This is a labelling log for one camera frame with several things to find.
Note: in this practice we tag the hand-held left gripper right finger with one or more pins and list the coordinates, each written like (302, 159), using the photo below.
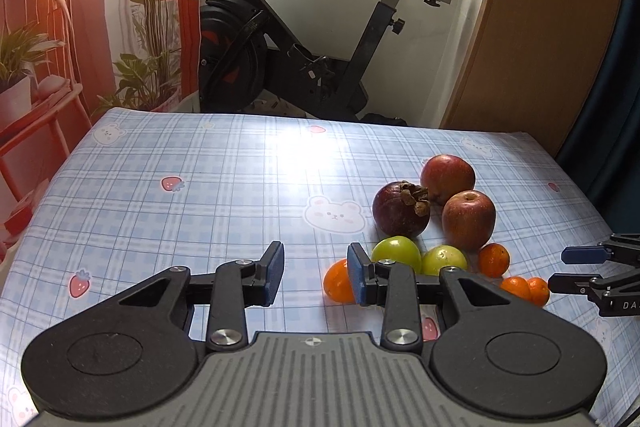
(356, 274)

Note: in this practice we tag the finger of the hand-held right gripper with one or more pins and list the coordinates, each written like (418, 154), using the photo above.
(570, 283)
(585, 254)

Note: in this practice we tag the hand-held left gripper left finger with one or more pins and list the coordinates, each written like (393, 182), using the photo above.
(274, 272)

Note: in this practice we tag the small orange mandarin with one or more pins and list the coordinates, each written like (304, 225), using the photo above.
(494, 260)
(540, 292)
(336, 282)
(515, 287)

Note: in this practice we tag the green round fruit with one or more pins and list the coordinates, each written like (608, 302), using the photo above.
(445, 259)
(397, 252)

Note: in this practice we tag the red apple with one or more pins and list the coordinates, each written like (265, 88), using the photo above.
(467, 222)
(447, 177)

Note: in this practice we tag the dark purple mangosteen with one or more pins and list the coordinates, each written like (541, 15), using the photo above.
(395, 213)

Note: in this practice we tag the dark blue curtain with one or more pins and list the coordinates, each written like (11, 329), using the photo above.
(620, 132)

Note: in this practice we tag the blue plaid tablecloth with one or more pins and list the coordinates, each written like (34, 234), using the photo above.
(200, 167)

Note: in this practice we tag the black exercise bike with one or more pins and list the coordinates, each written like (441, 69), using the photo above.
(235, 52)

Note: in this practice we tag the wooden board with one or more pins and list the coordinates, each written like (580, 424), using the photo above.
(540, 32)

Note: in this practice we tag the printed room wall poster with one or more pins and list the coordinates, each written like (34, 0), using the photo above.
(90, 32)

